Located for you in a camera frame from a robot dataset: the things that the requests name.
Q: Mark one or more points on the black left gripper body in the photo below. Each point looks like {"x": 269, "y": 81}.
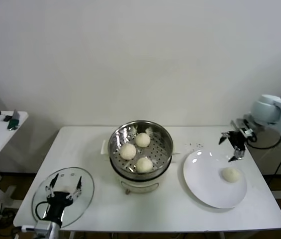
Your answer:
{"x": 58, "y": 203}

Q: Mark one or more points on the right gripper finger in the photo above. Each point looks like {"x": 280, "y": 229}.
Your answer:
{"x": 239, "y": 153}
{"x": 221, "y": 140}

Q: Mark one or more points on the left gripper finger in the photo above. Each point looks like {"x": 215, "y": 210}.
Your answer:
{"x": 79, "y": 183}
{"x": 54, "y": 181}

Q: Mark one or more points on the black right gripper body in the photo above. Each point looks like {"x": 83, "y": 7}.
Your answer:
{"x": 238, "y": 140}

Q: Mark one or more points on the round glass pot lid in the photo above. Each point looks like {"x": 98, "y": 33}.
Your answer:
{"x": 39, "y": 194}

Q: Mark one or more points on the white steamed baozi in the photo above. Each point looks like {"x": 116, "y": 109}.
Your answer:
{"x": 127, "y": 151}
{"x": 142, "y": 140}
{"x": 230, "y": 174}
{"x": 144, "y": 165}

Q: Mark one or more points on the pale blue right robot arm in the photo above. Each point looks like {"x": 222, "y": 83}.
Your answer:
{"x": 264, "y": 109}

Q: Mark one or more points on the perforated steel steamer basket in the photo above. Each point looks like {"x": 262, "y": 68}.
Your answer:
{"x": 115, "y": 142}

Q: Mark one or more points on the white round plate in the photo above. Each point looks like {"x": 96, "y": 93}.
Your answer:
{"x": 195, "y": 174}

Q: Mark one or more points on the black floor power strip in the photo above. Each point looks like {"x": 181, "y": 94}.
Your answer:
{"x": 4, "y": 219}

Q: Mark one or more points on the cream electric cooking pot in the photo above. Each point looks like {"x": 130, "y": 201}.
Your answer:
{"x": 140, "y": 185}

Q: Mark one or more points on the green tool with grey plate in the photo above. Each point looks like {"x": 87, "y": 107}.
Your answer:
{"x": 13, "y": 123}

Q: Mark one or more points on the white work table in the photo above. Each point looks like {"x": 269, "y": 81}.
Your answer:
{"x": 155, "y": 214}

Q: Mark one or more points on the small white black gadget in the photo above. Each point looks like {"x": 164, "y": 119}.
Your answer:
{"x": 2, "y": 117}

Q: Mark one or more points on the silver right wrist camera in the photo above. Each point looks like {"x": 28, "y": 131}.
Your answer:
{"x": 244, "y": 129}

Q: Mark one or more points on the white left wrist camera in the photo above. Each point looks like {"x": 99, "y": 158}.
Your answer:
{"x": 28, "y": 227}

